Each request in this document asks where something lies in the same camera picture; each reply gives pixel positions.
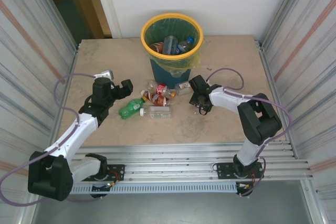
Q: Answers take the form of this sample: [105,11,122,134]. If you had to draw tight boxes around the clear bottle green cap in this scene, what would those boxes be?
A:
[174,81,192,96]

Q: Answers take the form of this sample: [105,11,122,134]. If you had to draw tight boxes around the green plastic soda bottle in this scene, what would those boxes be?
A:
[118,97,148,120]

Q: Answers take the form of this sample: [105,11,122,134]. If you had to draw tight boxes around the brown coffee drink bottle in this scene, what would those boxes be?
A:
[150,41,165,53]
[140,90,171,107]

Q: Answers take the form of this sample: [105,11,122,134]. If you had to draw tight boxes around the red label bottle orange cap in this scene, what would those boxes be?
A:
[148,79,176,98]

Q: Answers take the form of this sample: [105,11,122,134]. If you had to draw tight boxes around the square clear bottle white cap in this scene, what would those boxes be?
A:
[139,105,173,120]

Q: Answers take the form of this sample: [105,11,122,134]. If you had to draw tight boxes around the Pepsi label clear bottle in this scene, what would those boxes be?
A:
[176,36,195,55]

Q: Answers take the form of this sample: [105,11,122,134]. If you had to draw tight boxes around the dark label bottle blue cap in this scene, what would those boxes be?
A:
[162,35,176,56]

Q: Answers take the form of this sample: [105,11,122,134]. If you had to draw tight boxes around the blue bin yellow rim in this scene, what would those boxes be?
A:
[140,13,205,90]

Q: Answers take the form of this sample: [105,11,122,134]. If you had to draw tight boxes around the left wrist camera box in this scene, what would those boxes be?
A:
[93,70,115,80]

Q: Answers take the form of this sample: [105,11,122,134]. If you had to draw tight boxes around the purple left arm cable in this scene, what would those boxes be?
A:
[0,73,102,206]

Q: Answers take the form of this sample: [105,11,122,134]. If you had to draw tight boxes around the aluminium rail frame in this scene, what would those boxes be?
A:
[28,141,316,184]

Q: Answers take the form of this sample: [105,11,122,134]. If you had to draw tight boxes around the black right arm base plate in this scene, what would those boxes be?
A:
[216,162,265,180]

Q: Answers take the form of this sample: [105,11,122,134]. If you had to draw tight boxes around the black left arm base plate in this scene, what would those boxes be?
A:
[78,164,125,182]

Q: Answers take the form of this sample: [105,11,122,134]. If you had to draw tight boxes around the base power wire bundle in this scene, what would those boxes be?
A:
[236,173,257,192]
[91,172,124,192]

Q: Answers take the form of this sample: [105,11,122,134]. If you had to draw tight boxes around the wooden door frame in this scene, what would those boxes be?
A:
[38,0,112,40]

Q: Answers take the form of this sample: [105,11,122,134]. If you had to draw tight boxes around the grey slotted cable duct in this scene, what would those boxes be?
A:
[70,184,237,195]

